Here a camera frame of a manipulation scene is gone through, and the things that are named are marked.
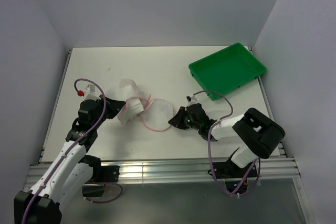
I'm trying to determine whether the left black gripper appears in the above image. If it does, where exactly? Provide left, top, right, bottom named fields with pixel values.
left=92, top=94, right=125, bottom=129

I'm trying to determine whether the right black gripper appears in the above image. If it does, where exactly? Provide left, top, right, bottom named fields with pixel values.
left=169, top=106, right=201, bottom=131

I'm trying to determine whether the white bra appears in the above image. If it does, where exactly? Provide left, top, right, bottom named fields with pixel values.
left=118, top=97, right=144, bottom=126

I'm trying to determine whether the pink-rimmed mesh laundry bag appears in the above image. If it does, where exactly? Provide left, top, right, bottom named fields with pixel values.
left=107, top=79, right=175, bottom=132

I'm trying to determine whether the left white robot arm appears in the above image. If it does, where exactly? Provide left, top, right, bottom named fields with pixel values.
left=14, top=95, right=126, bottom=223

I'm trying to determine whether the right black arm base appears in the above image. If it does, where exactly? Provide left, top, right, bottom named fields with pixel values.
left=207, top=161, right=260, bottom=197

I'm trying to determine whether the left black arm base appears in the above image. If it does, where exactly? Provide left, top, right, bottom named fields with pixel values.
left=80, top=155, right=120, bottom=198

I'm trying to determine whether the green plastic tray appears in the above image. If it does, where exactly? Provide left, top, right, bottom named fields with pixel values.
left=188, top=42, right=267, bottom=101

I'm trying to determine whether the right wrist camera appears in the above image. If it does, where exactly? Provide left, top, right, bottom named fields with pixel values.
left=186, top=95, right=199, bottom=106

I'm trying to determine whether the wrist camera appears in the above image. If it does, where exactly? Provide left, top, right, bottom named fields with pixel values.
left=186, top=95, right=199, bottom=106
left=77, top=84, right=98, bottom=100

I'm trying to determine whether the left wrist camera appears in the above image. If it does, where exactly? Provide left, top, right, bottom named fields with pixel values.
left=77, top=84, right=98, bottom=100

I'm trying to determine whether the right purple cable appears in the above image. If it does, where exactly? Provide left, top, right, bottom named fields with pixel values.
left=193, top=90, right=261, bottom=196

